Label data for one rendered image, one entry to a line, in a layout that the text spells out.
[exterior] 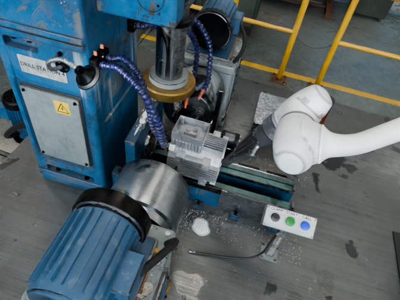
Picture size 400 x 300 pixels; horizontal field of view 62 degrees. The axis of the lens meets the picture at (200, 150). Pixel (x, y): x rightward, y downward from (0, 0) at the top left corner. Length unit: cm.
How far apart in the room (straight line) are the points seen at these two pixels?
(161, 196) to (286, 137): 41
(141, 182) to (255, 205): 52
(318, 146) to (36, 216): 107
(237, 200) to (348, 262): 50
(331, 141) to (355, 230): 78
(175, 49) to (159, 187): 42
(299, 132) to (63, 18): 66
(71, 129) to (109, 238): 57
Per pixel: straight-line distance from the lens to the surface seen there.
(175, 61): 105
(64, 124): 121
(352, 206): 168
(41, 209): 147
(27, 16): 103
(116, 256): 73
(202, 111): 143
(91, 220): 74
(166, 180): 105
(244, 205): 137
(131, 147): 119
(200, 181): 129
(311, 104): 97
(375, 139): 93
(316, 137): 87
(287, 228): 116
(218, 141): 126
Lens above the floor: 198
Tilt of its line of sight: 46 degrees down
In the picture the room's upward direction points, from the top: 10 degrees clockwise
